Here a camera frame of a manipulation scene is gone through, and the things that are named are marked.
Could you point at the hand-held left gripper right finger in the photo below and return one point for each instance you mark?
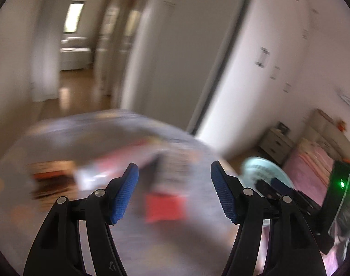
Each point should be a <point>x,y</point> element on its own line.
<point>225,192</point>

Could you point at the dark picture frame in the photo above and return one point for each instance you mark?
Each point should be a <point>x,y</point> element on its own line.
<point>281,127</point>

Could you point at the orange stuffed toy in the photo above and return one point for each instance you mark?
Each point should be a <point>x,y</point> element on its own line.
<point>342,126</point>

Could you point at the window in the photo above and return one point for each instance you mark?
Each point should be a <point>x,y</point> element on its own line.
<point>74,17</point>

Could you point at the white wardrobe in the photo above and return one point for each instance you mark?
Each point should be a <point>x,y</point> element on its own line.
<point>278,34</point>

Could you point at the beige padded headboard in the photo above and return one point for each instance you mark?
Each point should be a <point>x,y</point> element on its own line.
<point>321,126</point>

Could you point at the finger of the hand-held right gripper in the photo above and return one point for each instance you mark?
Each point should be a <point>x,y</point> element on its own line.
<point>265,188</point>
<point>283,185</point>

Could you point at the person's right forearm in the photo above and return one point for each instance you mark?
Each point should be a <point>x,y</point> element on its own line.
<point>344,230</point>

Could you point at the beige nightstand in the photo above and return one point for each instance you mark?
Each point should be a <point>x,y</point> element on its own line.
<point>275,145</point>

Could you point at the white sofa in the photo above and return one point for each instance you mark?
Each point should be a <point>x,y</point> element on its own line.
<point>75,54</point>

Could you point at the red packet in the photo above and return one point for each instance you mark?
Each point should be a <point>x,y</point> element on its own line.
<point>165,207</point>

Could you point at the pink and white packet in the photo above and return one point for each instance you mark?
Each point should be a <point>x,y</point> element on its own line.
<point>106,169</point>

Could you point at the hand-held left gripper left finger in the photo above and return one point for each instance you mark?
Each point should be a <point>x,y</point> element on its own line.
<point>123,195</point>

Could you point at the white room door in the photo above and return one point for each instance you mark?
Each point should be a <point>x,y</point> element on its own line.
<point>178,49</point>

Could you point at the bed with pink blanket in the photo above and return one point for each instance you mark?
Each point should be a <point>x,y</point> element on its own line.
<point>307,175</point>

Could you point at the colourful printed card box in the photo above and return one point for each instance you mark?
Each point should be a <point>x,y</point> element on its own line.
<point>172,172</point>

